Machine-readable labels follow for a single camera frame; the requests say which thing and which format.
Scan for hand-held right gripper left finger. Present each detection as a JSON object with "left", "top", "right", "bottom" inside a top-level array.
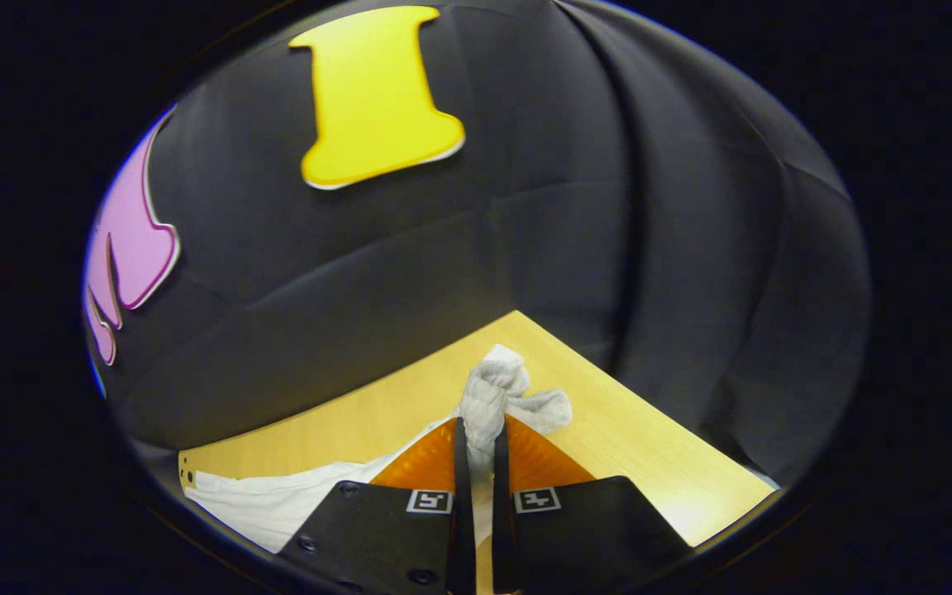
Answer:
[{"left": 276, "top": 416, "right": 478, "bottom": 595}]

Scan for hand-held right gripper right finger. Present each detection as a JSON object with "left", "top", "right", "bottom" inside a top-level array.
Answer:
[{"left": 491, "top": 415, "right": 693, "bottom": 594}]

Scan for white jeans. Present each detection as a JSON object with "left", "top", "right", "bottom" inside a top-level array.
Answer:
[{"left": 183, "top": 344, "right": 574, "bottom": 555}]

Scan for black backdrop cloth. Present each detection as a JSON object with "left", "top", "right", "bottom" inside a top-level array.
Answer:
[{"left": 82, "top": 0, "right": 872, "bottom": 488}]

